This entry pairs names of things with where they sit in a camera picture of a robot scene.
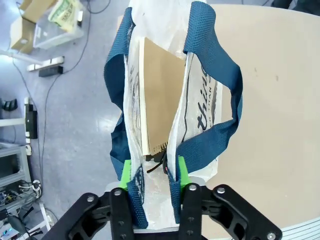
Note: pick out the brown cardboard box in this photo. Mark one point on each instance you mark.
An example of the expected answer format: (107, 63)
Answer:
(35, 8)

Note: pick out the green printed paper bag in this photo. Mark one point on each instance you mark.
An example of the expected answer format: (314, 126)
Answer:
(65, 15)

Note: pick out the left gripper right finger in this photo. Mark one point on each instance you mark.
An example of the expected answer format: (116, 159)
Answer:
(192, 215)

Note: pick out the grey metal frame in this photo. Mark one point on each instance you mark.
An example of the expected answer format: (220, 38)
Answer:
(22, 162)

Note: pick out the clear plastic storage bin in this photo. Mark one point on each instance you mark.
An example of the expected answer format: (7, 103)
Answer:
(50, 35)

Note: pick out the white power strip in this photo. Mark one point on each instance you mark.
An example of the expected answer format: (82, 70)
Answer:
(47, 62)

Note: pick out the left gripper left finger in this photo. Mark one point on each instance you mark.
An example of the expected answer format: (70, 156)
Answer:
(120, 215)

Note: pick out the black power adapter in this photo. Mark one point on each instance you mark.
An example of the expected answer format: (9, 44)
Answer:
(50, 71)

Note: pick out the brown spiral notebook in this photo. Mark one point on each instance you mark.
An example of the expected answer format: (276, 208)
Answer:
(160, 95)

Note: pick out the black power strip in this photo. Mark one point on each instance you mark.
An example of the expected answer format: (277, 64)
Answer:
(31, 122)

